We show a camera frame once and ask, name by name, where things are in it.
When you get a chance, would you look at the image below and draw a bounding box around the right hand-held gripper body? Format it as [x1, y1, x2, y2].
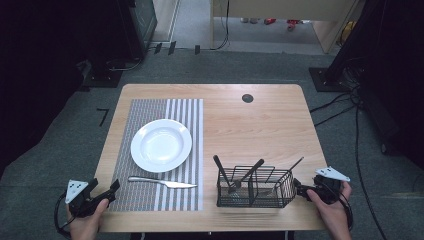
[312, 165, 352, 205]

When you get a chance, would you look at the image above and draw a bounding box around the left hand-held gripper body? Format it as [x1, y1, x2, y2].
[64, 179, 109, 219]

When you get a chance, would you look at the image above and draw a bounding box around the black wire basket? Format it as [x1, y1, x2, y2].
[215, 165, 299, 209]

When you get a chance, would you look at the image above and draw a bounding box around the person's left hand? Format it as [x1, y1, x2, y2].
[66, 198, 110, 235]

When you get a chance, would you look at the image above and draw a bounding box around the person's right hand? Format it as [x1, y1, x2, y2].
[306, 181, 353, 232]

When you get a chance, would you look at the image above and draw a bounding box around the grey striped placemat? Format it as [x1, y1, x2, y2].
[107, 97, 205, 212]

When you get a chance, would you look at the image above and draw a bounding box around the silver table knife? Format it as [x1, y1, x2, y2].
[127, 175, 199, 190]

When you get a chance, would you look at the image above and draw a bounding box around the white plate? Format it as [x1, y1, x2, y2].
[130, 118, 194, 174]

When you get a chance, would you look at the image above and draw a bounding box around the black stand base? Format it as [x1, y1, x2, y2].
[82, 60, 124, 89]
[307, 66, 352, 93]

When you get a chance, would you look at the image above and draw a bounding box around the yellow object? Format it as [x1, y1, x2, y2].
[339, 20, 357, 47]

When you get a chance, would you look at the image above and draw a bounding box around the red object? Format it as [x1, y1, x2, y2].
[285, 19, 302, 32]

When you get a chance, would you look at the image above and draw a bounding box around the dark cabinet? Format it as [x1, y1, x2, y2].
[126, 0, 159, 62]

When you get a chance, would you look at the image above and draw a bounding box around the light wooden furniture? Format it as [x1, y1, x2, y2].
[209, 0, 365, 55]

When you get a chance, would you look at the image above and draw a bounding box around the thin black-handled spoon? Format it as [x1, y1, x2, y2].
[266, 156, 305, 196]

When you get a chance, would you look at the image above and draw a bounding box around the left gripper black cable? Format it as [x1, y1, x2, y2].
[53, 190, 73, 240]

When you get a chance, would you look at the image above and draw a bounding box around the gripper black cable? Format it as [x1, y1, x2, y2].
[337, 190, 355, 232]
[53, 190, 73, 240]

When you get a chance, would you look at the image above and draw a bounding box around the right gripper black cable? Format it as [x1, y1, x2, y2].
[337, 190, 355, 232]

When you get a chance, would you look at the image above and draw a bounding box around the black-handled fork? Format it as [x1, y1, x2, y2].
[232, 158, 266, 188]

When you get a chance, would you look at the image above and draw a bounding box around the black floor cable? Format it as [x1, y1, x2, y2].
[309, 87, 389, 240]

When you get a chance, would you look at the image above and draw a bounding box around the thick black-handled utensil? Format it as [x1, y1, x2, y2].
[212, 154, 236, 195]

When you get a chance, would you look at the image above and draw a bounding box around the hanging black cable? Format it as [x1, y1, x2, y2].
[211, 0, 232, 52]

